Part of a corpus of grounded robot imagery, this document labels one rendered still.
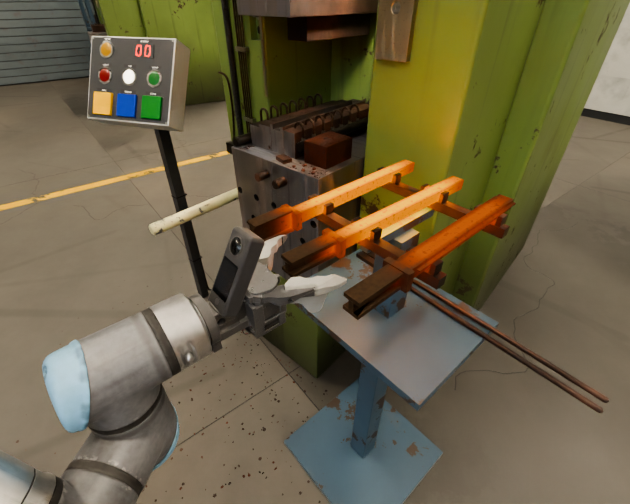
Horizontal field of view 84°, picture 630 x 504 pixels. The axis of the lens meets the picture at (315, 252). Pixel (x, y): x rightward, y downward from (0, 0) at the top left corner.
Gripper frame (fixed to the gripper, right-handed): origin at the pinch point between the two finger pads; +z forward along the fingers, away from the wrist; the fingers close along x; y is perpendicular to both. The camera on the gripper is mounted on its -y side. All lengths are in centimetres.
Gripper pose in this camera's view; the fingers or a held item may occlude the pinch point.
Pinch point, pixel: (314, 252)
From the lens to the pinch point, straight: 55.4
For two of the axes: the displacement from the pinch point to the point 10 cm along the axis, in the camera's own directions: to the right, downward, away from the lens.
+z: 7.7, -3.8, 5.1
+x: 6.4, 4.6, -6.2
